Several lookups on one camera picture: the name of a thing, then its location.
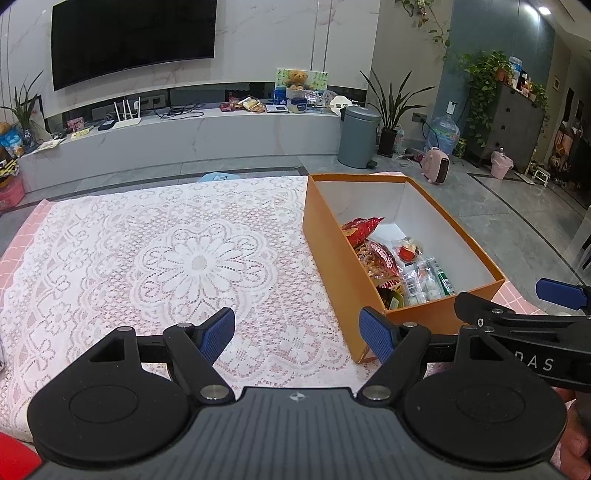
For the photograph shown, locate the hanging vine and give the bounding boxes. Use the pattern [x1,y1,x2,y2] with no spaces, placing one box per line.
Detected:
[397,0,451,61]

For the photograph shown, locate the clear plastic bag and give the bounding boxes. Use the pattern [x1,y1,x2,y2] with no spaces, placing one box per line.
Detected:
[305,91,333,112]

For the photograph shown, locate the black cables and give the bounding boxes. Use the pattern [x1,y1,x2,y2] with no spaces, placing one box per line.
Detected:
[157,105,206,120]

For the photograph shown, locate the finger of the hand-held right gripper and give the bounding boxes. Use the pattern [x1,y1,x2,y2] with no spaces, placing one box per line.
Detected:
[454,292,591,334]
[536,278,591,311]

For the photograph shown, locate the orange cardboard box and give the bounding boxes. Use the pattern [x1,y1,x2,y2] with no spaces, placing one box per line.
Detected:
[302,173,506,365]

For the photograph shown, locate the blue water bottle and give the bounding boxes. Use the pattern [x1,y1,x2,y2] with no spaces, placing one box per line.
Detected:
[425,115,461,155]

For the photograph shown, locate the person's right hand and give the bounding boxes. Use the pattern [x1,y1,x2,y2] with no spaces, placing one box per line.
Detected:
[551,388,591,474]

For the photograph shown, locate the pink bucket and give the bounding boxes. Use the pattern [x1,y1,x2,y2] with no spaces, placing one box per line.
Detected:
[490,148,514,180]

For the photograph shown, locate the grey cabinet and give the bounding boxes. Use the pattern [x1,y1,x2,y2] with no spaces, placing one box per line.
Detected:
[471,83,548,174]

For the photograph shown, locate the peanut snack packet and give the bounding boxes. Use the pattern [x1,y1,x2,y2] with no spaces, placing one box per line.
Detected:
[353,242,384,280]

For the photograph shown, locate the yellow black packets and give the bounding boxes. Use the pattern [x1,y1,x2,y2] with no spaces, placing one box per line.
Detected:
[0,157,19,188]

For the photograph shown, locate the pink heater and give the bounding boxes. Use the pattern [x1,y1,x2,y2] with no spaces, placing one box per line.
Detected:
[422,147,451,185]

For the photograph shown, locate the green brown snack packet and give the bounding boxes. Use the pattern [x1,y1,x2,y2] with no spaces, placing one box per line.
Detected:
[434,270,458,297]

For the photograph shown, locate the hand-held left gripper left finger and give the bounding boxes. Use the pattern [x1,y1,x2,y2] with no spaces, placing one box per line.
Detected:
[60,307,236,407]

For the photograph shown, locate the dark green snack packet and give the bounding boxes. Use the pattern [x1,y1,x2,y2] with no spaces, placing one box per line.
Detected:
[376,285,407,311]

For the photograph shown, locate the pink storage box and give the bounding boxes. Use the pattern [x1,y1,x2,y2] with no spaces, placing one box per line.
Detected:
[0,175,26,212]

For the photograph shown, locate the blue snack bag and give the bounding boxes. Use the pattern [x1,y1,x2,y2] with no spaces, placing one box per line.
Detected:
[0,128,26,160]

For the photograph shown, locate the white candy packet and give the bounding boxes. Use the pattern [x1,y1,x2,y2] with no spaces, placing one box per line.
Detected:
[399,258,446,306]

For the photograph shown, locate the grey trash bin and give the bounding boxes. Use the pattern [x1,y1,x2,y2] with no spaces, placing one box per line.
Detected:
[337,106,382,169]

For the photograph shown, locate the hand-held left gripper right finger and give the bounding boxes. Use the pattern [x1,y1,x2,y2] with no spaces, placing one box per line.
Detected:
[355,307,532,408]

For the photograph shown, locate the red garment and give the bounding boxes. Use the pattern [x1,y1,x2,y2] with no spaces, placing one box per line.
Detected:
[0,433,40,480]

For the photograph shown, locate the white router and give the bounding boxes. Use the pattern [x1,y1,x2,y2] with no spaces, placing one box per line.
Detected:
[112,96,143,130]

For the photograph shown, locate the black television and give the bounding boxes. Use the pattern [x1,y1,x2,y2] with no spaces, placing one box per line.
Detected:
[50,0,218,92]

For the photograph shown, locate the trailing pothos plant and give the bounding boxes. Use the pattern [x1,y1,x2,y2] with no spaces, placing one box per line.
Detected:
[457,50,550,148]

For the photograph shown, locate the white marble tv console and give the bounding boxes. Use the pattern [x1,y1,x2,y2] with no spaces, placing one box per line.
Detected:
[16,108,352,195]

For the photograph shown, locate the long-leaf plant in black pot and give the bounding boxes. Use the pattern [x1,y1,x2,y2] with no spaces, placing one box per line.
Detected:
[360,69,437,158]

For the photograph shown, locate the green picture board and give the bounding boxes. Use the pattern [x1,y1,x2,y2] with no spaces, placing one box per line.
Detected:
[274,68,329,93]

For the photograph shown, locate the white lace tablecloth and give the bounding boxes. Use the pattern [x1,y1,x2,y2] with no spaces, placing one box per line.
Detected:
[0,175,384,432]

